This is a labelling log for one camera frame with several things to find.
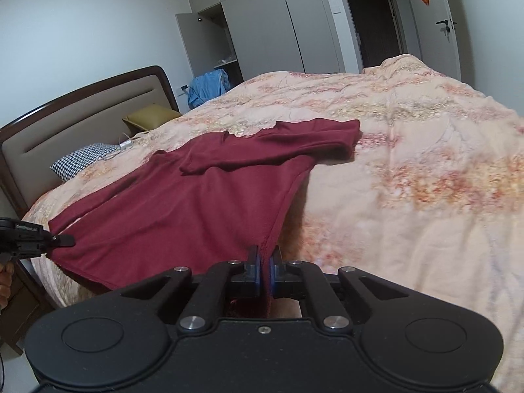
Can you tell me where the dark red shirt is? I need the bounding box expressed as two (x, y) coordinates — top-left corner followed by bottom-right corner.
(46, 118), (362, 320)

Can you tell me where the floral peach quilt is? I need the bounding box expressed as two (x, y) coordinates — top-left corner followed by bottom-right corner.
(20, 54), (524, 393)

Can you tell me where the brown padded headboard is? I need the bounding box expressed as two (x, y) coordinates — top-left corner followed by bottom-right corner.
(0, 65), (183, 214)

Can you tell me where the dark hallway door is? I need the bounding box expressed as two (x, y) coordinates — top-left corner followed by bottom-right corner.
(342, 0), (406, 68)

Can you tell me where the houndstooth pillow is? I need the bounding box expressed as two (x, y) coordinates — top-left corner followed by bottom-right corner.
(50, 143), (119, 181)

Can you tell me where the person's left hand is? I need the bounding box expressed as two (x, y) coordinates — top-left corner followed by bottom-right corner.
(0, 262), (15, 312)

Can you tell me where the blue garment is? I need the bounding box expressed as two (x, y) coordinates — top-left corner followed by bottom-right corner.
(187, 69), (231, 109)

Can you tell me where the olive green pillow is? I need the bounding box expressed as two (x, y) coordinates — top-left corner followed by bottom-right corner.
(122, 105), (183, 132)

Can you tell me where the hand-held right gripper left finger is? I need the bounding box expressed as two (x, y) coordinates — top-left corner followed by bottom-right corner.
(117, 245), (263, 334)

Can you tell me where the white charger cable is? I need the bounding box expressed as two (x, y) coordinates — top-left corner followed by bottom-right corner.
(107, 133), (136, 160)

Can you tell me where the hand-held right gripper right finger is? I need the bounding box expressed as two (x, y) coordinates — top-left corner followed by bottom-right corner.
(268, 245), (410, 334)

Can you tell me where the brown wooden nightstand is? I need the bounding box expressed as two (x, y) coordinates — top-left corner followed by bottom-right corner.
(0, 260), (56, 355)

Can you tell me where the white room door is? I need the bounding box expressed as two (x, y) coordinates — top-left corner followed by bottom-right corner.
(393, 0), (461, 83)

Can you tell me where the grey wardrobe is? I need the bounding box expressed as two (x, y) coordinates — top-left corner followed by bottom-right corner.
(175, 0), (363, 91)

